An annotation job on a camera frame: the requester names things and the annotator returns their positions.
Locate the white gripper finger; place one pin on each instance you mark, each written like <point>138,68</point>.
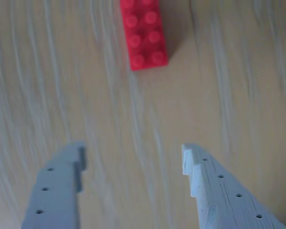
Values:
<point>54,190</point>
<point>219,202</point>

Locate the red lego block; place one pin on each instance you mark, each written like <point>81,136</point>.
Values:
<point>143,35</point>

